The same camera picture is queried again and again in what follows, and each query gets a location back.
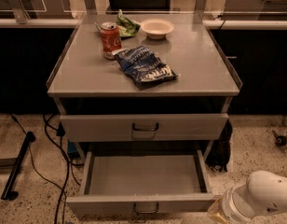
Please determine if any grey drawer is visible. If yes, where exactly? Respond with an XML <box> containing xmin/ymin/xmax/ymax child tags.
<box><xmin>67</xmin><ymin>150</ymin><xmax>219</xmax><ymax>216</ymax></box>
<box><xmin>61</xmin><ymin>114</ymin><xmax>228</xmax><ymax>142</ymax></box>

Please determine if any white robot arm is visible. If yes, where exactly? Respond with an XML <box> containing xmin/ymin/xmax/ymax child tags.
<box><xmin>208</xmin><ymin>171</ymin><xmax>287</xmax><ymax>224</ymax></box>

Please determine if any grey top drawer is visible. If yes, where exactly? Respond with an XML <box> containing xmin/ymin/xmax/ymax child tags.
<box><xmin>61</xmin><ymin>114</ymin><xmax>228</xmax><ymax>142</ymax></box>

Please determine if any grey drawer cabinet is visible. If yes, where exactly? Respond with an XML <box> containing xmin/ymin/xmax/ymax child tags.
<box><xmin>48</xmin><ymin>14</ymin><xmax>242</xmax><ymax>155</ymax></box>

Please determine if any black caster wheel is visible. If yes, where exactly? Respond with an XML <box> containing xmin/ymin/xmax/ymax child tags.
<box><xmin>272</xmin><ymin>131</ymin><xmax>287</xmax><ymax>147</ymax></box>

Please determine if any blue chip bag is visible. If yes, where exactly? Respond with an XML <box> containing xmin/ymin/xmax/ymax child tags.
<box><xmin>112</xmin><ymin>46</ymin><xmax>178</xmax><ymax>90</ymax></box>

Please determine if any white bowl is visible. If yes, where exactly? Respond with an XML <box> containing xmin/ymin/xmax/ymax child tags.
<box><xmin>141</xmin><ymin>19</ymin><xmax>174</xmax><ymax>40</ymax></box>

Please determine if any red soda can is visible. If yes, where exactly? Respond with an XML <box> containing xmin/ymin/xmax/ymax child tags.
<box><xmin>100</xmin><ymin>22</ymin><xmax>121</xmax><ymax>60</ymax></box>

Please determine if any green chip bag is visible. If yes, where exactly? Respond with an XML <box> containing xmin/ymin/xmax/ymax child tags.
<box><xmin>116</xmin><ymin>10</ymin><xmax>141</xmax><ymax>38</ymax></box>

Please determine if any black floor stand bar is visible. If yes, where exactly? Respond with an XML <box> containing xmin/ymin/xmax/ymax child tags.
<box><xmin>1</xmin><ymin>132</ymin><xmax>35</xmax><ymax>201</ymax></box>

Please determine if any black chair behind glass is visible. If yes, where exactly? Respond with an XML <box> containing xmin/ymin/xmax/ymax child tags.
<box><xmin>108</xmin><ymin>0</ymin><xmax>171</xmax><ymax>11</ymax></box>

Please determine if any black floor cable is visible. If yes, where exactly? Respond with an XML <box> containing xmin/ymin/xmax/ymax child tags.
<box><xmin>9</xmin><ymin>113</ymin><xmax>86</xmax><ymax>224</ymax></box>

